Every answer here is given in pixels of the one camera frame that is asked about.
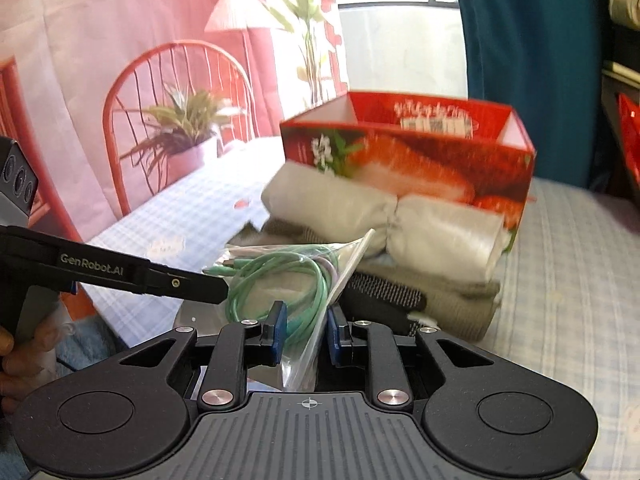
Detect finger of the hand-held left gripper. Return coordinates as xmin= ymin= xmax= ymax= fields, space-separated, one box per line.
xmin=140 ymin=264 xmax=231 ymax=305

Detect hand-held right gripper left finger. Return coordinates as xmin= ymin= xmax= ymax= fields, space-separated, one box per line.
xmin=105 ymin=301 xmax=289 ymax=413

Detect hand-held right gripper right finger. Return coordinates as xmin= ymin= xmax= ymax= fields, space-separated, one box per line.
xmin=327 ymin=305 xmax=506 ymax=412

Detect zip bag of green cables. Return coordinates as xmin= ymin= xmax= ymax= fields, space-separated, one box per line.
xmin=202 ymin=228 xmax=376 ymax=393

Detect black speckled cloth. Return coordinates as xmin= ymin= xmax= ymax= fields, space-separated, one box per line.
xmin=340 ymin=275 xmax=428 ymax=333

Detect grey knit cloth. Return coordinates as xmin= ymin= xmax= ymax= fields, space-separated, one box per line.
xmin=350 ymin=255 xmax=502 ymax=341

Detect white mesh cloth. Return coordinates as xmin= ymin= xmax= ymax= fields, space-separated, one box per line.
xmin=261 ymin=164 xmax=506 ymax=267

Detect red strawberry print cardboard box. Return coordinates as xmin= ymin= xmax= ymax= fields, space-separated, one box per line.
xmin=280 ymin=91 xmax=537 ymax=253

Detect person's left hand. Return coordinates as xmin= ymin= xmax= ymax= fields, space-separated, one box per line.
xmin=0 ymin=317 xmax=63 ymax=413

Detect person's blue jeans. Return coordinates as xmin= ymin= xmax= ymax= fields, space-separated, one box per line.
xmin=0 ymin=305 xmax=128 ymax=480

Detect teal curtain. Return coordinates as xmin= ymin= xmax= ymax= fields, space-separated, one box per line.
xmin=450 ymin=0 xmax=618 ymax=188

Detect red plastic bag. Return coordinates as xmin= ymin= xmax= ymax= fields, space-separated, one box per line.
xmin=617 ymin=92 xmax=640 ymax=191

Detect pink printed wall backdrop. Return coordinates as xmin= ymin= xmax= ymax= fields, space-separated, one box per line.
xmin=0 ymin=0 xmax=351 ymax=241

